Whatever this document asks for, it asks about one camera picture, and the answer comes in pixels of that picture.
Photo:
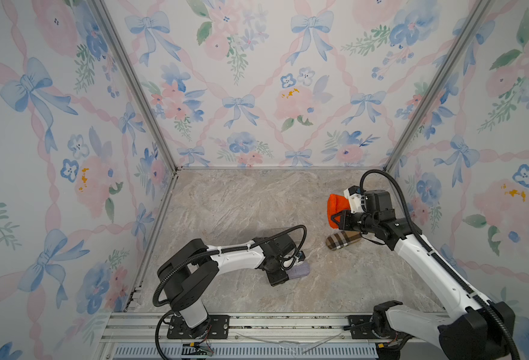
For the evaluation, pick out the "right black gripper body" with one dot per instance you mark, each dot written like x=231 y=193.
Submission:
x=360 y=222

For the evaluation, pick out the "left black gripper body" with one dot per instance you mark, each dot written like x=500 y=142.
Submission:
x=276 y=274

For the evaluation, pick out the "purple eyeglass case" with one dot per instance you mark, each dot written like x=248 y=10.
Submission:
x=300 y=270

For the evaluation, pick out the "orange microfiber cloth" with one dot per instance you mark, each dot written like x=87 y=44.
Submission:
x=335 y=205

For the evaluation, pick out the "plaid eyeglass case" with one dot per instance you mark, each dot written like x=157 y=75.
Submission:
x=342 y=239

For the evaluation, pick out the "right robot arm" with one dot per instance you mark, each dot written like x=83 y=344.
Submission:
x=473 y=326

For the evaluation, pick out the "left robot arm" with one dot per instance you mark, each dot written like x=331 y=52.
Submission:
x=184 y=278

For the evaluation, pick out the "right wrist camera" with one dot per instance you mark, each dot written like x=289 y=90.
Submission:
x=356 y=199

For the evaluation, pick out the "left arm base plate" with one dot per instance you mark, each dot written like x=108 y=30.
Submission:
x=215 y=327

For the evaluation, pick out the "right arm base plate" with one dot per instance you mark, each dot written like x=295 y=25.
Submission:
x=363 y=327

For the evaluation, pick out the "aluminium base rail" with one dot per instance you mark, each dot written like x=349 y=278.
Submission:
x=246 y=336

